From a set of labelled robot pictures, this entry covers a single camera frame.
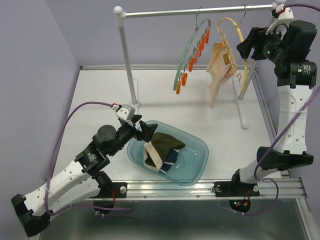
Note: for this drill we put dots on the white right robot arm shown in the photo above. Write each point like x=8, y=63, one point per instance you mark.
x=287, y=47

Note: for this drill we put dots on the beige underwear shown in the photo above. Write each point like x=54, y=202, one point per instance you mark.
x=221, y=68

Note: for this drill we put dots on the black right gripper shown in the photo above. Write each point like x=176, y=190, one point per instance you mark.
x=256, y=40

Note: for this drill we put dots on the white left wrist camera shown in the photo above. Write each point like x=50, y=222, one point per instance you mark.
x=124, y=113

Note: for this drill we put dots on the aluminium mounting rail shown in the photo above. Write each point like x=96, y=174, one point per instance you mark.
x=282, y=188

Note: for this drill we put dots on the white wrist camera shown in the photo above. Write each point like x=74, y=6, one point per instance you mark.
x=281, y=18
x=124, y=113

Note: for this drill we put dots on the olive green underwear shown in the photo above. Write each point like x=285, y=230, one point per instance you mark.
x=156, y=151

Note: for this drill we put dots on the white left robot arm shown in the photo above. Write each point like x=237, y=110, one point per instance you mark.
x=35, y=209

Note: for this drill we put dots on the green clip hanger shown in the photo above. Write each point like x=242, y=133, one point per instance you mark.
x=192, y=52

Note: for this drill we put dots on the translucent blue plastic basin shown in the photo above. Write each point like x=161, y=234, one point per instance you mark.
x=191, y=160

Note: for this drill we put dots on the navy blue underwear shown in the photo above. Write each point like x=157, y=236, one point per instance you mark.
x=170, y=160

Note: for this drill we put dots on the white metal clothes rack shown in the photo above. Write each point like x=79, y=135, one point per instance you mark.
x=177, y=15

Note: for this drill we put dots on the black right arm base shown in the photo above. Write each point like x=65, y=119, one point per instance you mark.
x=240, y=194

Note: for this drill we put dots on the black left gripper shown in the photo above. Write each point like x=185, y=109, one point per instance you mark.
x=147, y=130

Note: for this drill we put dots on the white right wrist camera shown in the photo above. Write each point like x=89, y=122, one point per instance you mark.
x=281, y=18

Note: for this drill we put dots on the yellow clip hanger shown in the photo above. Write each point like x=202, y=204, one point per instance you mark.
x=240, y=32

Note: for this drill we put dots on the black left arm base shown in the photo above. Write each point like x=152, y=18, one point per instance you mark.
x=104, y=202

